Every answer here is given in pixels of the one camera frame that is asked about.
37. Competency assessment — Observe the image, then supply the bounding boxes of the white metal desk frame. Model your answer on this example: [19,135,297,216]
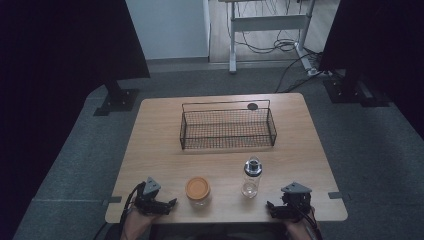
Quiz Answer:
[218,0,318,75]

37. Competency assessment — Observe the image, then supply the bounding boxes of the dark curtain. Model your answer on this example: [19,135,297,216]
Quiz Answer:
[0,0,151,240]
[318,0,424,141]

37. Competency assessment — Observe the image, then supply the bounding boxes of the clear bottle with black cap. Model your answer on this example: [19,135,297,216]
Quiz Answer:
[240,155,263,199]

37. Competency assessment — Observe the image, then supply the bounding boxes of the hand-held gripper cable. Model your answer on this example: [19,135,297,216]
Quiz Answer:
[293,202,323,240]
[119,181,147,232]

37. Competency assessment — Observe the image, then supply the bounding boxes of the white power strip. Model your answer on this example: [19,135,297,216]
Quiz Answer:
[306,67,332,78]

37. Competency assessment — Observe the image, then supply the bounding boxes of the right hand-held gripper cable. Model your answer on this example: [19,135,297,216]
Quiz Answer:
[293,202,323,240]

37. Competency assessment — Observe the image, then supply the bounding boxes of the white partition panel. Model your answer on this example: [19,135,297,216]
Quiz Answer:
[125,0,212,61]

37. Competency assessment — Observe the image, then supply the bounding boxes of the left hand-held gripper cable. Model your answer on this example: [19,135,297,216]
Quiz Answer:
[119,181,147,232]

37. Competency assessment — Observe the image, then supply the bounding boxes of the person's left hand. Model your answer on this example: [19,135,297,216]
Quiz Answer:
[124,208,160,235]

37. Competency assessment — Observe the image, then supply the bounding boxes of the grey tape strip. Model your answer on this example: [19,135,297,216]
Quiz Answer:
[101,196,123,206]
[327,191,352,201]

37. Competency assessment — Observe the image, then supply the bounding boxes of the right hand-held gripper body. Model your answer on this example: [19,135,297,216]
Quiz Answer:
[280,181,313,221]

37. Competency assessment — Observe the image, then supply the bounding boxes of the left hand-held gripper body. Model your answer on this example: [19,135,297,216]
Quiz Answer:
[133,176,168,215]

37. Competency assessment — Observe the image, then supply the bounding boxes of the person's right hand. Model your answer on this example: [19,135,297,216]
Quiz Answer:
[285,208,318,235]

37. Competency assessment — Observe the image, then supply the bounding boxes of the glass jar with orange lid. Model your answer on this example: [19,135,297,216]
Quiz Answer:
[184,175,212,208]

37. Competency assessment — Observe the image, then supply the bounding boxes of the black wire mesh basket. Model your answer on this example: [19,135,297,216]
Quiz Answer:
[179,99,278,151]

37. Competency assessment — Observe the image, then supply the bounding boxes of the black metal stand base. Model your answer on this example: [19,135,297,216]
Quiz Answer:
[322,69,391,108]
[93,79,141,117]

